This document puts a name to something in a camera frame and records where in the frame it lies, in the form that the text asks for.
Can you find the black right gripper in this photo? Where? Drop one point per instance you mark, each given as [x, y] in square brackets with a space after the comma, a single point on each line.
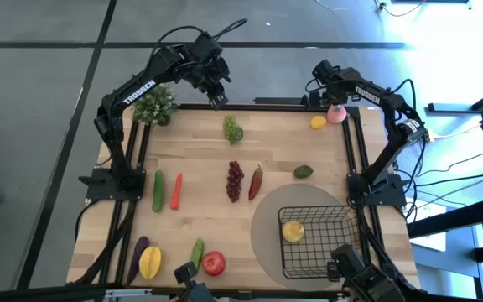
[333, 94]

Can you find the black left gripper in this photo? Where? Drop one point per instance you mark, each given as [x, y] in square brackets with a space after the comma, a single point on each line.
[214, 75]

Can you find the pink peach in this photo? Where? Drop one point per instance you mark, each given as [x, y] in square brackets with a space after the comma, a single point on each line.
[336, 115]

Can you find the yellow lemon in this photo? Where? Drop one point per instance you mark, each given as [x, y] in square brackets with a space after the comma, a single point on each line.
[318, 122]

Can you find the green grape bunch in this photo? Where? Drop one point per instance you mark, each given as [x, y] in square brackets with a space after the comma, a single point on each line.
[233, 132]

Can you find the red grape bunch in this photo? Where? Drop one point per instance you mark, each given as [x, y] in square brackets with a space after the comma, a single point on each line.
[235, 180]

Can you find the green avocado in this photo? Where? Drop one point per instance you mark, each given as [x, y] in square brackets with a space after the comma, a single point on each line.
[303, 171]

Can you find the red pepper with green stem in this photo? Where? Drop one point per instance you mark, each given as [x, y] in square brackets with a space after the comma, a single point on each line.
[256, 184]

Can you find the orange carrot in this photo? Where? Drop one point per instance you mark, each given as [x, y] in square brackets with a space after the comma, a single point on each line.
[176, 193]

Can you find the dark green cucumber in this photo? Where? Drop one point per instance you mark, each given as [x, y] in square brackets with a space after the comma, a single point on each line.
[158, 191]

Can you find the yellow pear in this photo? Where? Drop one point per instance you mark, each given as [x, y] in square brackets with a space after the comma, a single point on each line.
[293, 231]

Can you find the red apple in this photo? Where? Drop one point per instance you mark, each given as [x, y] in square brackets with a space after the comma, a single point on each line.
[214, 263]

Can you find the yellow starfruit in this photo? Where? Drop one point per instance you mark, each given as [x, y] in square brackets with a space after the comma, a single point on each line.
[150, 262]

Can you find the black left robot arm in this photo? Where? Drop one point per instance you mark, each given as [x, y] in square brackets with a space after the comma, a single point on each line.
[141, 90]

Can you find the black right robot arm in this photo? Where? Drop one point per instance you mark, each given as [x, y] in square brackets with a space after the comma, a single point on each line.
[386, 105]

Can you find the black bar with knob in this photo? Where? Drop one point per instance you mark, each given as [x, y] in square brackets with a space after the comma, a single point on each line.
[279, 101]

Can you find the green potted plant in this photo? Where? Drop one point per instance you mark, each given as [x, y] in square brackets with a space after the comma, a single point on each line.
[155, 105]

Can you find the black floor stand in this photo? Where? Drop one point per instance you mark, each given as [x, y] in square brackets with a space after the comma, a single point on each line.
[455, 108]

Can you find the round grey mat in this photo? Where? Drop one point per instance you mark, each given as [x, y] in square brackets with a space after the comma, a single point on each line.
[266, 235]

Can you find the light green bumpy cucumber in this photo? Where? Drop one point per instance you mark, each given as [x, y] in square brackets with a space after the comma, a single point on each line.
[197, 253]

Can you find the black diagonal beam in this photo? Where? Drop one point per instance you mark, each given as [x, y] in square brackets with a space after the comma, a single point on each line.
[455, 218]

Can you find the purple eggplant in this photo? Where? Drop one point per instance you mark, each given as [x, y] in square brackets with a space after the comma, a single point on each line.
[137, 256]

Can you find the black crossbar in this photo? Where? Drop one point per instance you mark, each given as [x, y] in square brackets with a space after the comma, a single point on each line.
[36, 293]

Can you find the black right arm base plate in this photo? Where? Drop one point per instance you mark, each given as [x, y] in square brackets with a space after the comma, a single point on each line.
[394, 200]

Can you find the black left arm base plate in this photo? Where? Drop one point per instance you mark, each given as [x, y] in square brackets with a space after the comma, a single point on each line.
[99, 191]

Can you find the silver bracket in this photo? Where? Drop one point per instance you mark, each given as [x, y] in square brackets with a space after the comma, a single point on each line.
[128, 293]

